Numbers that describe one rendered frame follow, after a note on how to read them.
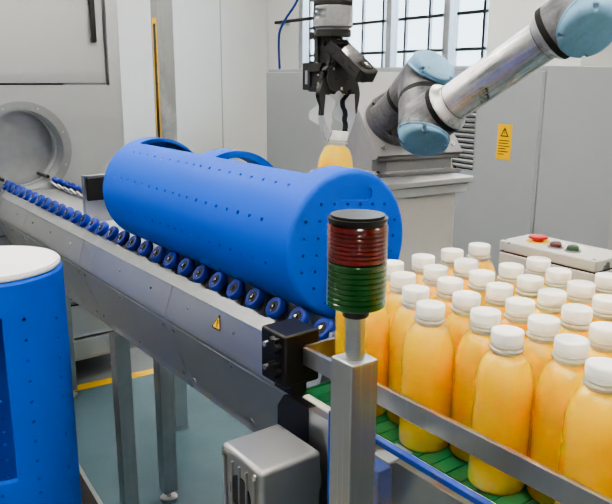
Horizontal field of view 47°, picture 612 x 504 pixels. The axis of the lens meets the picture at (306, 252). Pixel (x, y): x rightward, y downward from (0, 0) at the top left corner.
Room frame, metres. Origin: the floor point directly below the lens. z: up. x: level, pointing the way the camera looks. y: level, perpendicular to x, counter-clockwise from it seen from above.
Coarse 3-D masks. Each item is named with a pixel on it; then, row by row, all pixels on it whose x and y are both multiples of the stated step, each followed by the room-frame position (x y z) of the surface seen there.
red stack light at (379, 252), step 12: (336, 228) 0.70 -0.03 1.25; (348, 228) 0.69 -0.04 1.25; (372, 228) 0.70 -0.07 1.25; (384, 228) 0.70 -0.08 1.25; (336, 240) 0.70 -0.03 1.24; (348, 240) 0.69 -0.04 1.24; (360, 240) 0.69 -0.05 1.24; (372, 240) 0.69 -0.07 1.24; (384, 240) 0.70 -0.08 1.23; (336, 252) 0.70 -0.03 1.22; (348, 252) 0.69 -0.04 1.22; (360, 252) 0.69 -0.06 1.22; (372, 252) 0.69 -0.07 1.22; (384, 252) 0.70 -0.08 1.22; (348, 264) 0.69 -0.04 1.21; (360, 264) 0.69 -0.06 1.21; (372, 264) 0.69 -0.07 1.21
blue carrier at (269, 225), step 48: (144, 144) 1.87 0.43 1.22; (144, 192) 1.68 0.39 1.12; (192, 192) 1.51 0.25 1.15; (240, 192) 1.37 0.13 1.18; (288, 192) 1.27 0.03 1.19; (336, 192) 1.26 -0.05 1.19; (384, 192) 1.33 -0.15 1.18; (192, 240) 1.50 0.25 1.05; (240, 240) 1.32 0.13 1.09; (288, 240) 1.20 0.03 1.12; (288, 288) 1.23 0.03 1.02
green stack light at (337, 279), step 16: (336, 272) 0.70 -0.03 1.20; (352, 272) 0.69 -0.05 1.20; (368, 272) 0.69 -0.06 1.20; (384, 272) 0.71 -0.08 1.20; (336, 288) 0.70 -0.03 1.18; (352, 288) 0.69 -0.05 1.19; (368, 288) 0.69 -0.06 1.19; (384, 288) 0.71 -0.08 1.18; (336, 304) 0.70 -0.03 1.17; (352, 304) 0.69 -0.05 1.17; (368, 304) 0.69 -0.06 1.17; (384, 304) 0.71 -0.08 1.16
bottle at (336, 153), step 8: (336, 144) 1.39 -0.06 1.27; (344, 144) 1.40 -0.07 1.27; (328, 152) 1.39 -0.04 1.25; (336, 152) 1.38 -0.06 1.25; (344, 152) 1.39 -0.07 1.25; (320, 160) 1.39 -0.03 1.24; (328, 160) 1.38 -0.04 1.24; (336, 160) 1.37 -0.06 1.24; (344, 160) 1.38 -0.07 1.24; (352, 160) 1.40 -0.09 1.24
